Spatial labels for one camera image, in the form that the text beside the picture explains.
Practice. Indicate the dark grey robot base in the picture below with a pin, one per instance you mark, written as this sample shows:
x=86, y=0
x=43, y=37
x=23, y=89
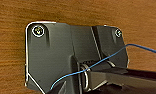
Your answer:
x=137, y=76

